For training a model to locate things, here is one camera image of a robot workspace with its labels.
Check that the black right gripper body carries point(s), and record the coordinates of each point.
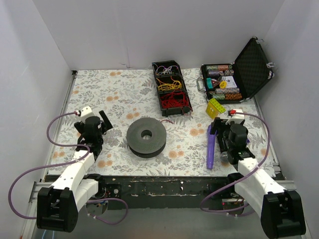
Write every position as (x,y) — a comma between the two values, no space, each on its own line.
(220,123)

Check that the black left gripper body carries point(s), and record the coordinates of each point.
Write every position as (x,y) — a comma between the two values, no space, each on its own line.
(81,127)

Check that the grey perforated cable spool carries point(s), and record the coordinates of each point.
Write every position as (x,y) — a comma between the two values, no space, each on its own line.
(146,137)

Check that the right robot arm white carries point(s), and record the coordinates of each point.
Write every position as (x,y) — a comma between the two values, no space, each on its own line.
(280,210)

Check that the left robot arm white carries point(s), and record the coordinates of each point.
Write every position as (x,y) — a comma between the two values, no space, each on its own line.
(58,205)

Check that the black glitter microphone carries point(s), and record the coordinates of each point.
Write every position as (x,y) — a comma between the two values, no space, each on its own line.
(223,149)

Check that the floral patterned table mat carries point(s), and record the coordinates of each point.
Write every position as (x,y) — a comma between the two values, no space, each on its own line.
(128,95)

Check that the yellow big blind button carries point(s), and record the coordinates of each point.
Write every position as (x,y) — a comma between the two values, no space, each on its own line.
(223,84)

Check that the white card deck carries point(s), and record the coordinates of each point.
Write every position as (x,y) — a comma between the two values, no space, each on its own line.
(229,81)

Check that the black poker chip case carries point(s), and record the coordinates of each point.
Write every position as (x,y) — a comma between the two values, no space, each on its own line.
(251,71)

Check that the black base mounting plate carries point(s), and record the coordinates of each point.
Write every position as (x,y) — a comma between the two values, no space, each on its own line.
(161,192)

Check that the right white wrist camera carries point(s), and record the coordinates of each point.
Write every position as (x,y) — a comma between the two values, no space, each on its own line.
(236,116)

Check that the black compartment cable box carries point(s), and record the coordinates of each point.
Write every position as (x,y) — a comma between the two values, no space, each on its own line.
(171,89)

